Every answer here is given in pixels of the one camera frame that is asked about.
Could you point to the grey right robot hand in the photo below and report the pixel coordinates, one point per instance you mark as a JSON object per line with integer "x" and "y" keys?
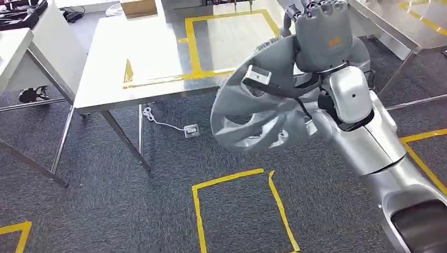
{"x": 323, "y": 38}

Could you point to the silver wheel hubcap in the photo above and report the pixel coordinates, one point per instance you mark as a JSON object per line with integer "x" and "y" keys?
{"x": 244, "y": 101}

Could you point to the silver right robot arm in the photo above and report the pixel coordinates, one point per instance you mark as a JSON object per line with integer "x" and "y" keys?
{"x": 370, "y": 139}

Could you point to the steel bench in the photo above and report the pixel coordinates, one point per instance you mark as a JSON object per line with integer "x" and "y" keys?
{"x": 394, "y": 24}

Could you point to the yellow floor tape square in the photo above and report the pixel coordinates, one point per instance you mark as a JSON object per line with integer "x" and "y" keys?
{"x": 22, "y": 234}
{"x": 419, "y": 162}
{"x": 197, "y": 209}

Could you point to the white power socket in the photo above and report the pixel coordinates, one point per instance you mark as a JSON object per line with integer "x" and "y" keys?
{"x": 191, "y": 131}

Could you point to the cardboard box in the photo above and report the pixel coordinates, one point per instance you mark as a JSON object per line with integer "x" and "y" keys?
{"x": 138, "y": 7}

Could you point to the black power adapter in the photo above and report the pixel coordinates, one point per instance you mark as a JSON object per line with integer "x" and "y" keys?
{"x": 74, "y": 15}

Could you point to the white table with steel legs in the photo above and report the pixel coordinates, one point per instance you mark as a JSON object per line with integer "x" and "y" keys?
{"x": 45, "y": 49}

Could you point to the black object on floor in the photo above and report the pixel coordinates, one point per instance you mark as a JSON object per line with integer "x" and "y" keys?
{"x": 32, "y": 94}

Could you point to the black case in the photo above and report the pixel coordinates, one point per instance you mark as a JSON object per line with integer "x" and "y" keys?
{"x": 21, "y": 14}

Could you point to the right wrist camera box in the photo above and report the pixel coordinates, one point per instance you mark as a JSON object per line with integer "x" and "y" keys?
{"x": 257, "y": 74}

